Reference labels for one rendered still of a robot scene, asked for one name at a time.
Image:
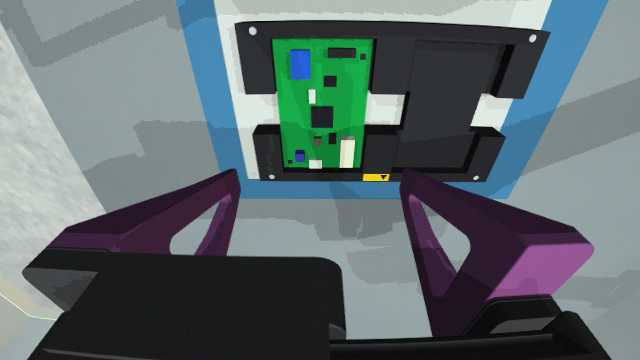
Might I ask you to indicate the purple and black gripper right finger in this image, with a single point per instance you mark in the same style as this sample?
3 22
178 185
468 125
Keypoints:
513 253

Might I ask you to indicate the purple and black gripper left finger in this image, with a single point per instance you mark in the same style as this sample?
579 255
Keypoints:
148 226

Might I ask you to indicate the green circuit board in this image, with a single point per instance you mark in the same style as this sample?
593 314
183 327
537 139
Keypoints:
322 87

